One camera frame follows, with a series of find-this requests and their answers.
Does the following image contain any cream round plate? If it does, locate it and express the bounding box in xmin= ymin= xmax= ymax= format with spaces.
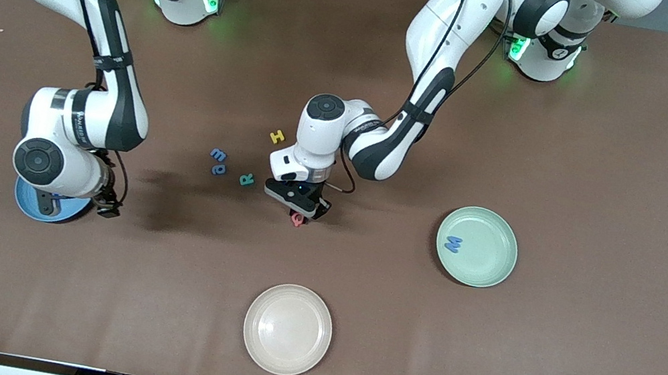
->
xmin=237 ymin=277 xmax=339 ymax=375

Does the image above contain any green round plate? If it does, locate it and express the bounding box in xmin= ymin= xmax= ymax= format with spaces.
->
xmin=429 ymin=200 xmax=525 ymax=294

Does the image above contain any blue round plate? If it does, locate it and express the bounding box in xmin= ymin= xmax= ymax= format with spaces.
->
xmin=10 ymin=172 xmax=99 ymax=230

